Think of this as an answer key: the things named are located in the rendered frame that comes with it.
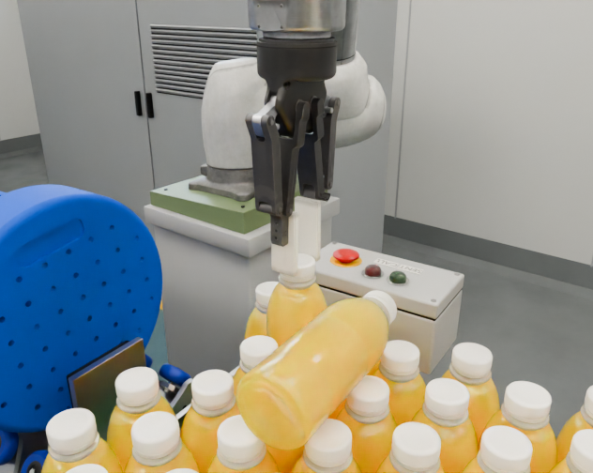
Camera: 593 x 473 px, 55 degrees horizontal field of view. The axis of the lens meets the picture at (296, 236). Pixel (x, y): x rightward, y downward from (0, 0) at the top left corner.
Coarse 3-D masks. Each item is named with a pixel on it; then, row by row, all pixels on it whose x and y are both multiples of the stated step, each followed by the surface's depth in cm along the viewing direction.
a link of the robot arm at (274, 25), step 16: (256, 0) 49; (272, 0) 48; (288, 0) 48; (304, 0) 48; (320, 0) 48; (336, 0) 49; (256, 16) 50; (272, 16) 49; (288, 16) 48; (304, 16) 48; (320, 16) 49; (336, 16) 50; (272, 32) 51; (288, 32) 49; (304, 32) 49; (320, 32) 51
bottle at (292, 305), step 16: (288, 288) 62; (304, 288) 62; (320, 288) 63; (272, 304) 62; (288, 304) 61; (304, 304) 61; (320, 304) 62; (272, 320) 62; (288, 320) 61; (304, 320) 61; (272, 336) 63; (288, 336) 62
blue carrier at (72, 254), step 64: (0, 192) 93; (64, 192) 63; (0, 256) 57; (64, 256) 63; (128, 256) 71; (0, 320) 59; (64, 320) 65; (128, 320) 74; (0, 384) 60; (64, 384) 67
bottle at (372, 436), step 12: (348, 408) 53; (348, 420) 53; (360, 420) 52; (372, 420) 51; (384, 420) 53; (360, 432) 52; (372, 432) 52; (384, 432) 52; (360, 444) 52; (372, 444) 51; (384, 444) 52; (360, 456) 52; (372, 456) 51; (384, 456) 52; (360, 468) 52; (372, 468) 52
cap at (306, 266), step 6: (300, 258) 62; (306, 258) 62; (312, 258) 62; (300, 264) 61; (306, 264) 61; (312, 264) 61; (300, 270) 60; (306, 270) 60; (312, 270) 61; (282, 276) 61; (288, 276) 61; (300, 276) 60; (306, 276) 61; (312, 276) 62
